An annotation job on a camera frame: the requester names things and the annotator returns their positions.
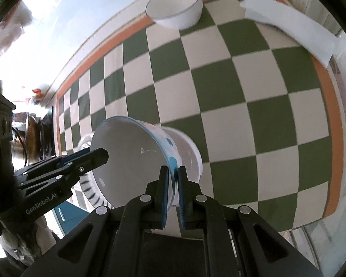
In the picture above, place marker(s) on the white folded paper towel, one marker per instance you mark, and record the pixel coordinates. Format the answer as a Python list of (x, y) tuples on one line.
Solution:
[(291, 26)]

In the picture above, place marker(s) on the steel wok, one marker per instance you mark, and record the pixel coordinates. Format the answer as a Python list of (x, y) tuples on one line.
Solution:
[(39, 134)]

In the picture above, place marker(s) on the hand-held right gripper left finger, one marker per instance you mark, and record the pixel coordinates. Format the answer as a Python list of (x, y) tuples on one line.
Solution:
[(164, 196)]

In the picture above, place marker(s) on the green white checkered tablecloth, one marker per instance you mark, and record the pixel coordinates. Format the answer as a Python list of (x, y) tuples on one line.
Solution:
[(233, 106)]

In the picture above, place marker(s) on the colourful wall decorations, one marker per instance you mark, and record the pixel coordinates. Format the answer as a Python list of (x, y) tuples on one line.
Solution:
[(39, 93)]

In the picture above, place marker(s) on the white bowl with dark rim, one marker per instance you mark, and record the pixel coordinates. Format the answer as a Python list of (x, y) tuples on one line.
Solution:
[(173, 5)]

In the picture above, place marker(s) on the person's left forearm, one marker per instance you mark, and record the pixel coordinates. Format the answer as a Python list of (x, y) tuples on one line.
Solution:
[(28, 242)]

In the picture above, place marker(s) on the striped plate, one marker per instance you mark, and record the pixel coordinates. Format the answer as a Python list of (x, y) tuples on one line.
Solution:
[(89, 192)]

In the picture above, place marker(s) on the blue flower bowl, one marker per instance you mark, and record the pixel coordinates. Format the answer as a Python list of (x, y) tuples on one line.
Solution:
[(127, 161)]

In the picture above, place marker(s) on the red flower bowl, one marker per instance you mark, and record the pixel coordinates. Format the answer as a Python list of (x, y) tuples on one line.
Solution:
[(187, 155)]

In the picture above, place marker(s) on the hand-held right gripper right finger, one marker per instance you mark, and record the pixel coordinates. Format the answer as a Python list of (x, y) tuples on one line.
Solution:
[(183, 199)]

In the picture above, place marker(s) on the blue cabinet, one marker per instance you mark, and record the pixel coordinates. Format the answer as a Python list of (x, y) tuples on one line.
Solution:
[(67, 215)]

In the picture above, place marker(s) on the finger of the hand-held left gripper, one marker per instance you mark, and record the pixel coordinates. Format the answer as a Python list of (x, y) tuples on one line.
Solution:
[(72, 157), (89, 160)]

